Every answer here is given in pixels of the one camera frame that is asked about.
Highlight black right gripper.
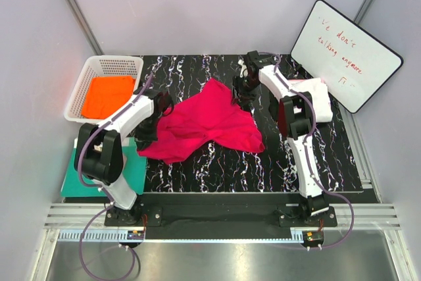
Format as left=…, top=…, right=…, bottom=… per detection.
left=230, top=76, right=260, bottom=107

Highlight crimson red t shirt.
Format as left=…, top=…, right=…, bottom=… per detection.
left=137, top=79, right=265, bottom=165

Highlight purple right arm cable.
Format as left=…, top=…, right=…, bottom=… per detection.
left=258, top=50, right=357, bottom=251

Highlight green paper folder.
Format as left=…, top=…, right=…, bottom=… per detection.
left=60, top=136, right=148, bottom=197

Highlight folded white t shirt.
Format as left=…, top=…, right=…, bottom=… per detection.
left=289, top=78, right=333, bottom=123

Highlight white plastic basket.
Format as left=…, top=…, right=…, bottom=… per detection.
left=64, top=55, right=143, bottom=123

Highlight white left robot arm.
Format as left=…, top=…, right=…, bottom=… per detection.
left=74, top=89, right=174, bottom=226

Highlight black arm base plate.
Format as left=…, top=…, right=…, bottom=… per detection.
left=105, top=193, right=337, bottom=228

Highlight white whiteboard black frame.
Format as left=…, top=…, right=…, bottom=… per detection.
left=291, top=0, right=404, bottom=113

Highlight orange t shirt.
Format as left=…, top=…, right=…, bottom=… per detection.
left=81, top=76, right=136, bottom=120

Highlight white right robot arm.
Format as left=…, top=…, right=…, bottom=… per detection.
left=232, top=51, right=330, bottom=226

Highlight aluminium frame rail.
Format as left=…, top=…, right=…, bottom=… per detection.
left=44, top=203, right=401, bottom=230

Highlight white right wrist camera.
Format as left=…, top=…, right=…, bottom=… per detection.
left=238, top=59, right=250, bottom=78

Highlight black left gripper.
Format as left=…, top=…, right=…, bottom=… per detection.
left=134, top=114, right=162, bottom=152

